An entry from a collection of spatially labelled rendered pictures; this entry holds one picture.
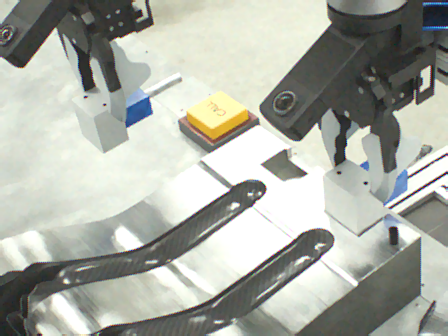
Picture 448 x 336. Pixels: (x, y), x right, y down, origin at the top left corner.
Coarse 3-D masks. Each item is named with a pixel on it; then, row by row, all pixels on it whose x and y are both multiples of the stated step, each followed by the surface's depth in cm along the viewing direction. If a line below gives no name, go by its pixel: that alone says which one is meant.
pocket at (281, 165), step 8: (280, 152) 99; (288, 152) 99; (272, 160) 99; (280, 160) 100; (288, 160) 100; (296, 160) 100; (264, 168) 98; (272, 168) 99; (280, 168) 100; (288, 168) 100; (296, 168) 99; (304, 168) 98; (280, 176) 100; (288, 176) 99; (296, 176) 99; (304, 176) 99; (288, 184) 98
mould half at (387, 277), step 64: (256, 128) 102; (192, 192) 96; (320, 192) 93; (0, 256) 85; (64, 256) 86; (192, 256) 89; (256, 256) 88; (384, 256) 85; (64, 320) 78; (128, 320) 79; (256, 320) 82; (320, 320) 82; (384, 320) 90
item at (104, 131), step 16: (176, 80) 104; (80, 96) 100; (96, 96) 99; (144, 96) 101; (80, 112) 99; (96, 112) 97; (128, 112) 100; (144, 112) 101; (80, 128) 102; (96, 128) 98; (112, 128) 99; (96, 144) 100; (112, 144) 100
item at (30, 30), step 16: (32, 0) 87; (48, 0) 86; (64, 0) 87; (16, 16) 87; (32, 16) 86; (48, 16) 86; (64, 16) 88; (0, 32) 87; (16, 32) 86; (32, 32) 86; (48, 32) 87; (0, 48) 86; (16, 48) 86; (32, 48) 87; (16, 64) 87
